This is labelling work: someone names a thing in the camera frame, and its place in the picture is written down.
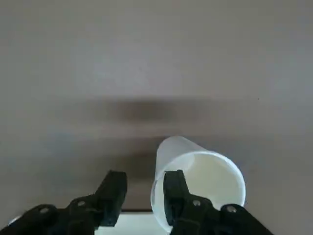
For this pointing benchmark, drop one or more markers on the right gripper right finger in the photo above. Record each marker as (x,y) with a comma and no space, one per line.
(176,195)

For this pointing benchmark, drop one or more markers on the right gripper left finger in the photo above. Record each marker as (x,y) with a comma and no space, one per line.
(112,195)

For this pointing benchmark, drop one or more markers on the white disposable paper cup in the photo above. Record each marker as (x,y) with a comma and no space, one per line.
(215,176)

